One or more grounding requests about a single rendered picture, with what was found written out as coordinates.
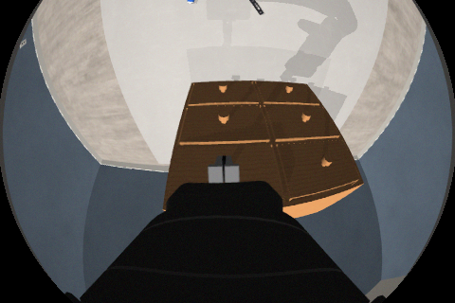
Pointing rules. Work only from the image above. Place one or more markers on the small brown wooden chest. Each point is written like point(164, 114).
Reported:
point(296, 208)

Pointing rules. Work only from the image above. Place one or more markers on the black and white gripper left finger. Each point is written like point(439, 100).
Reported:
point(216, 172)

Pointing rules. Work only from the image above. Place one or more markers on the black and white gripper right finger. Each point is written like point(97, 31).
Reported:
point(232, 171)

